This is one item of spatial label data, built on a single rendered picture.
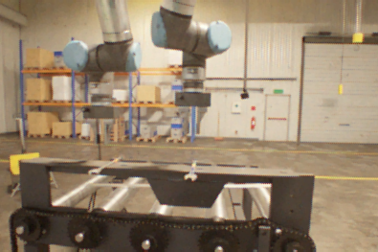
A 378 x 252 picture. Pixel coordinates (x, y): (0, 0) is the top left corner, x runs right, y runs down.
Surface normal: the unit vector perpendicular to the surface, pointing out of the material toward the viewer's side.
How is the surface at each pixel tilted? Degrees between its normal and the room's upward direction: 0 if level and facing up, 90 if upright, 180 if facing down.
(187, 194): 90
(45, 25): 90
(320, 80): 90
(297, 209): 90
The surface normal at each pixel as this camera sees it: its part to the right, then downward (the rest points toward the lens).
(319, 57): -0.10, 0.08
